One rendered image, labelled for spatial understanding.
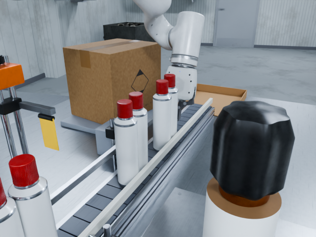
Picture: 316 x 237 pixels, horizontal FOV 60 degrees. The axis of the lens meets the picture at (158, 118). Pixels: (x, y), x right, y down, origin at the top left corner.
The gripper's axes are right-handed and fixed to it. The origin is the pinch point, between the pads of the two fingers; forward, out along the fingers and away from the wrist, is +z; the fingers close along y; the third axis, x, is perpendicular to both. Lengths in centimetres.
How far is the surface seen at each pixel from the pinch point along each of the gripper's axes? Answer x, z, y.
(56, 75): 282, -7, -336
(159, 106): -15.5, -2.7, 0.9
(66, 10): 331, -133, -381
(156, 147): -11.1, 9.4, 0.1
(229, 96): 58, -9, 5
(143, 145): -23.7, 6.8, 2.0
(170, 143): -11.5, 7.2, 4.3
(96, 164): -34.7, 10.7, -3.0
